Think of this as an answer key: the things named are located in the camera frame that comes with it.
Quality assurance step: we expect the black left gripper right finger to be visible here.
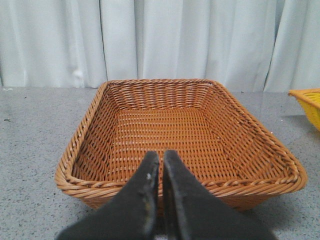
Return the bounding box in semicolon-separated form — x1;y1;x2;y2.
162;150;273;240

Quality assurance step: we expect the yellow woven basket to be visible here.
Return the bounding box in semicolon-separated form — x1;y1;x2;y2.
288;88;320;131

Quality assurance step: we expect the brown wicker basket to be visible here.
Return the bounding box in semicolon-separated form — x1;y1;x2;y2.
55;79;308;211

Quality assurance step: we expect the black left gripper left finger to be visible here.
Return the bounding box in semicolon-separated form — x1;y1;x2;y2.
57;151;159;240

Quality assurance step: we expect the white curtain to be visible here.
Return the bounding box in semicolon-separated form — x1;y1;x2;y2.
0;0;320;92

